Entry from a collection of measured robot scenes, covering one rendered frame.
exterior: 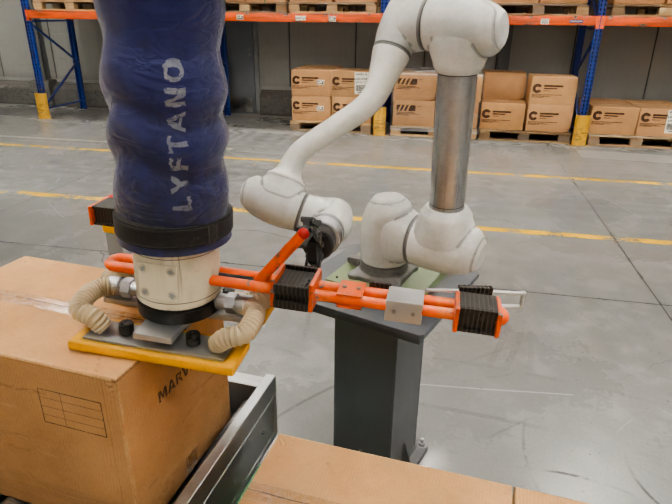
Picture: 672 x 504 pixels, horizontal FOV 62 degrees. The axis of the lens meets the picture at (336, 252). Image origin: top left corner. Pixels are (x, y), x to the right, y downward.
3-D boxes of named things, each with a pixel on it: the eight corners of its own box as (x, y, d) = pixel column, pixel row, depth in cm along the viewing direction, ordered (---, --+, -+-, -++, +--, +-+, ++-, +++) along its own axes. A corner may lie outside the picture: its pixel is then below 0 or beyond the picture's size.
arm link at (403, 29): (363, 35, 142) (411, 39, 135) (386, -29, 143) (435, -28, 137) (382, 62, 153) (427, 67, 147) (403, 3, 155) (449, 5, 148)
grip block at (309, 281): (268, 308, 108) (268, 281, 105) (282, 286, 117) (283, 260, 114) (310, 315, 107) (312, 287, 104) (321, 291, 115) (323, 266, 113)
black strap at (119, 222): (89, 241, 102) (86, 220, 100) (151, 202, 123) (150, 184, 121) (206, 257, 99) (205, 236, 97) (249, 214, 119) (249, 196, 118)
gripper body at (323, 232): (336, 223, 128) (328, 237, 120) (336, 257, 131) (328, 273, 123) (305, 221, 129) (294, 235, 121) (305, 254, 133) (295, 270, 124)
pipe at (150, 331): (71, 328, 109) (67, 303, 107) (136, 274, 132) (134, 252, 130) (236, 355, 104) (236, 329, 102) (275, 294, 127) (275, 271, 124)
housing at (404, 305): (383, 321, 106) (385, 300, 104) (387, 304, 112) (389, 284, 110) (420, 326, 105) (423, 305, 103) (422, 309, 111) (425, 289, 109)
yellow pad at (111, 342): (67, 349, 109) (64, 327, 107) (97, 323, 118) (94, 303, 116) (233, 377, 104) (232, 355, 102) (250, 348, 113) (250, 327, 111)
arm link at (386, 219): (375, 242, 192) (377, 182, 182) (423, 256, 183) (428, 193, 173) (350, 260, 180) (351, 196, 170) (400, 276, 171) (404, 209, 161)
